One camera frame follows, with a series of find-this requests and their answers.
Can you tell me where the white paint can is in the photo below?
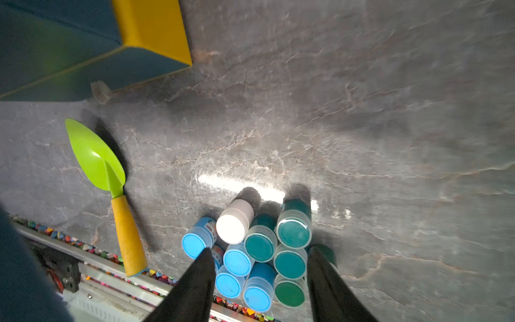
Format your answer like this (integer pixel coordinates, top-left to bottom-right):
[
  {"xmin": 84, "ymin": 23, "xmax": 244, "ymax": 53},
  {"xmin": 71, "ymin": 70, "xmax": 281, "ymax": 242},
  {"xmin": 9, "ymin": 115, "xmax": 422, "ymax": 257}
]
[{"xmin": 216, "ymin": 199, "xmax": 255, "ymax": 245}]

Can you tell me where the teal drawer cabinet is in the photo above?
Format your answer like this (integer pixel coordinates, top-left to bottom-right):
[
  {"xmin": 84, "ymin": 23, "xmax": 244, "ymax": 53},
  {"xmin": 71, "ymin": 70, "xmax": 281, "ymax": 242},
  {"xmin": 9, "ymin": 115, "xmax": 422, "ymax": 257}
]
[{"xmin": 1, "ymin": 1, "xmax": 192, "ymax": 101}]

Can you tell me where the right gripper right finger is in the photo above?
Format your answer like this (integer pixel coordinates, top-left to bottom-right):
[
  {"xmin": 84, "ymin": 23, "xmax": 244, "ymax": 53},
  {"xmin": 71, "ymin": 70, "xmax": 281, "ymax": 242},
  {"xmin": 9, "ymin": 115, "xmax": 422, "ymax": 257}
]
[{"xmin": 307, "ymin": 247, "xmax": 377, "ymax": 321}]

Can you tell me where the blue paint can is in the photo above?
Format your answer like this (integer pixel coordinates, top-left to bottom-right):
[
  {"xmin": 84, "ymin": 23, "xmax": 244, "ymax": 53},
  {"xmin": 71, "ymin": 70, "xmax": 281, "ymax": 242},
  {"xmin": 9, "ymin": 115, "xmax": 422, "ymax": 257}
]
[
  {"xmin": 181, "ymin": 217, "xmax": 218, "ymax": 259},
  {"xmin": 244, "ymin": 263, "xmax": 277, "ymax": 313},
  {"xmin": 215, "ymin": 265, "xmax": 246, "ymax": 299},
  {"xmin": 223, "ymin": 243, "xmax": 255, "ymax": 276},
  {"xmin": 211, "ymin": 244, "xmax": 224, "ymax": 272}
]

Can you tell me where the green trowel yellow handle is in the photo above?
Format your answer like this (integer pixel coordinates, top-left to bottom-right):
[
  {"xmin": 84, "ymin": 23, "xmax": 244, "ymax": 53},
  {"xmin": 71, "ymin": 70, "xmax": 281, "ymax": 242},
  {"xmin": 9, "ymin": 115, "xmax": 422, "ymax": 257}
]
[{"xmin": 64, "ymin": 117, "xmax": 148, "ymax": 277}]

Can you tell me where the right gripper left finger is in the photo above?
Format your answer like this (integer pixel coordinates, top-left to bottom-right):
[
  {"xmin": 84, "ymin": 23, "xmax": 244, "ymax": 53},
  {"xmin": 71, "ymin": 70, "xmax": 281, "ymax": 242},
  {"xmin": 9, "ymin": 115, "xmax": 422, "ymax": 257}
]
[{"xmin": 146, "ymin": 248, "xmax": 215, "ymax": 321}]

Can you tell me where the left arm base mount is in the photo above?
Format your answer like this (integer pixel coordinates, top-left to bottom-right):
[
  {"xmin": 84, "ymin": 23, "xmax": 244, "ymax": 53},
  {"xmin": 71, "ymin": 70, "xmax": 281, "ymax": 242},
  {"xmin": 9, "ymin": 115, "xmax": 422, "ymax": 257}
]
[{"xmin": 28, "ymin": 240, "xmax": 80, "ymax": 294}]

